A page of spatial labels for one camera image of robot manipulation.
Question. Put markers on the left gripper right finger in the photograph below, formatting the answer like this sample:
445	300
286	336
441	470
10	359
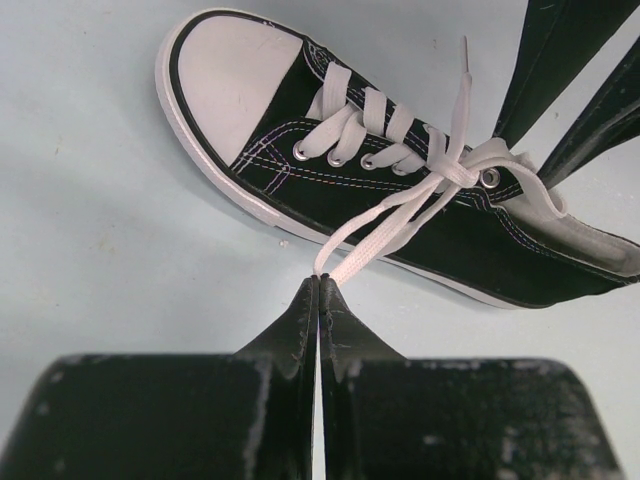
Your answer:
390	417

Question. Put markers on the black canvas sneaker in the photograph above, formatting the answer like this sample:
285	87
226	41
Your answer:
303	142

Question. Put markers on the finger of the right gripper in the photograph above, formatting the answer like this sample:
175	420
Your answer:
610	119
558	40

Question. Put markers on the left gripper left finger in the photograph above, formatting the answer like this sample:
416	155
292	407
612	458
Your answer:
246	415

